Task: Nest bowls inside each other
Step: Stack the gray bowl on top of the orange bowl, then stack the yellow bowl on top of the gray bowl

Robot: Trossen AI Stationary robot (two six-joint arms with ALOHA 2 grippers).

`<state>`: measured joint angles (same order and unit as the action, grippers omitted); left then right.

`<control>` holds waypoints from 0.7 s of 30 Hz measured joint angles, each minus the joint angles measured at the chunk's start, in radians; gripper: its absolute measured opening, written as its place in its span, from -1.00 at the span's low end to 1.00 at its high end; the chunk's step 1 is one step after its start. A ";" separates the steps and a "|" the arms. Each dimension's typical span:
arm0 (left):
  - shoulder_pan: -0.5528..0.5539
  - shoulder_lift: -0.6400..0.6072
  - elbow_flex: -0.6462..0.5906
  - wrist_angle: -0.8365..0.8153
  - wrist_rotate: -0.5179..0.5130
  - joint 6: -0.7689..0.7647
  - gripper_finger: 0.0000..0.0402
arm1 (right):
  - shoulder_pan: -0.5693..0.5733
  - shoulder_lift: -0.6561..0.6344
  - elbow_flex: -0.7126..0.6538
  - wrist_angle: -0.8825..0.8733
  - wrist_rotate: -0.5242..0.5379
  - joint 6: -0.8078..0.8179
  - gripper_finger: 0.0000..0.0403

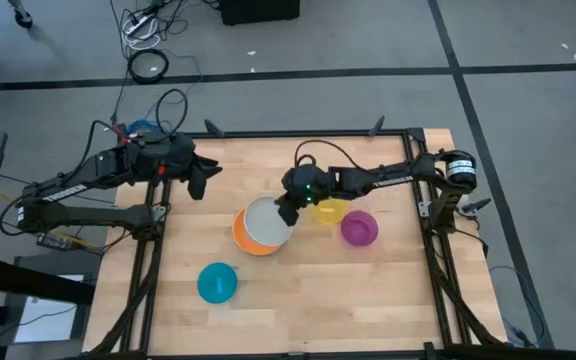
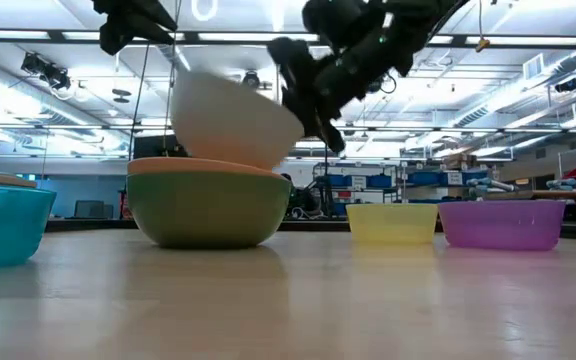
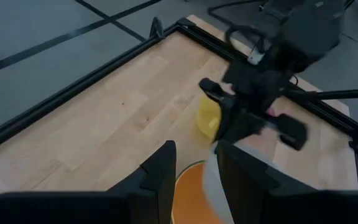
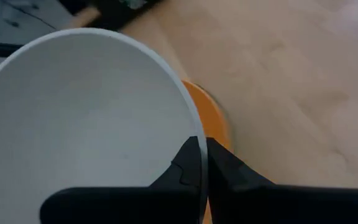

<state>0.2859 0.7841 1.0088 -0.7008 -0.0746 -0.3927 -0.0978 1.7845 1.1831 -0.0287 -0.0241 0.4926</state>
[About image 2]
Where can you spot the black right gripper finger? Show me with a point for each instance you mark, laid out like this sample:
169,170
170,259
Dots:
295,70
333,135

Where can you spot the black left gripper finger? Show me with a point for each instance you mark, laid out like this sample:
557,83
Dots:
115,37
160,27

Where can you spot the white plastic bowl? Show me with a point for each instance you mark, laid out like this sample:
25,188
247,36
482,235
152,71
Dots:
228,125

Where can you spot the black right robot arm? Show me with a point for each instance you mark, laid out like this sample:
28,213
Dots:
358,20

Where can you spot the storage rack with blue bins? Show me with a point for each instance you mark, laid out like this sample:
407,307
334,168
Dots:
398,180

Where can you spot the yellow translucent plastic bowl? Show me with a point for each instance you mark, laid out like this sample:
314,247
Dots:
392,224

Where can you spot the black monitor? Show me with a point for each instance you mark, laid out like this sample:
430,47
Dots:
155,146

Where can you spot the orange plastic bowl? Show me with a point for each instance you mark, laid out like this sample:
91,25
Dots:
188,166

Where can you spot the green plastic bowl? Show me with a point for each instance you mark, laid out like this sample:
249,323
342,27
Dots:
208,210

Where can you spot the purple translucent plastic bowl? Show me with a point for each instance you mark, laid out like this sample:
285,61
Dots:
502,225

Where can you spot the teal translucent plastic bowl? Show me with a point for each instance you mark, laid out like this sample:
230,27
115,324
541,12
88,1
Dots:
3,225

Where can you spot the wooden background table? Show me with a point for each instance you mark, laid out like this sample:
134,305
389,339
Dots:
558,195

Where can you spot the black ceiling-mounted camera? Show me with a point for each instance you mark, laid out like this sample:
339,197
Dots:
47,71

